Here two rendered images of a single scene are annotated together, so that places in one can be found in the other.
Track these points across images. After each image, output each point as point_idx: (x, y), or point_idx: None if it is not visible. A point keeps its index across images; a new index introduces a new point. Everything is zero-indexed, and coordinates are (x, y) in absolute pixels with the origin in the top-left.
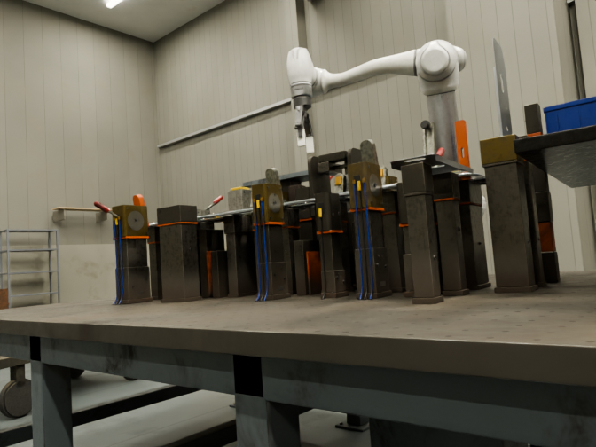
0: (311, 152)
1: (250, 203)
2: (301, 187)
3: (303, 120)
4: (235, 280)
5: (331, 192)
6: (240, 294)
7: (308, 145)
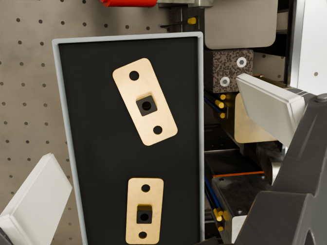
0: (57, 163)
1: (252, 192)
2: (238, 49)
3: (311, 159)
4: None
5: None
6: (282, 81)
7: (54, 206)
